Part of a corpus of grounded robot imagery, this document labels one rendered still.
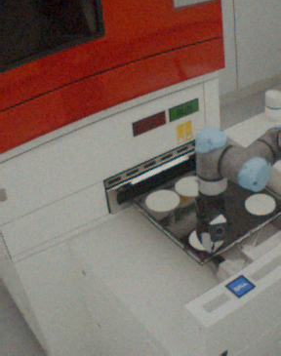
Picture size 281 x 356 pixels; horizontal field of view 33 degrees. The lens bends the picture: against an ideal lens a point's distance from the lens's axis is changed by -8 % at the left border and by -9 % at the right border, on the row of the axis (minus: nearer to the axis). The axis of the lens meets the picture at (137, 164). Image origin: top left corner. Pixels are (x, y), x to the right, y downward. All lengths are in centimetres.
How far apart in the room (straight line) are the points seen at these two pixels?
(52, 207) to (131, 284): 32
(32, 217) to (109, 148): 31
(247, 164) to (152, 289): 48
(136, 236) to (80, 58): 59
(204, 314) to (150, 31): 75
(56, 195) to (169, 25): 58
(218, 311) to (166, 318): 21
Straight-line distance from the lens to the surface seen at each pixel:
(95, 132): 143
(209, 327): 112
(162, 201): 154
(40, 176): 141
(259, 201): 153
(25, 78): 122
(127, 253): 150
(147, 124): 152
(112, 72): 133
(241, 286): 119
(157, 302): 135
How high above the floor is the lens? 186
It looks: 34 degrees down
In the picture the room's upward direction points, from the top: 6 degrees counter-clockwise
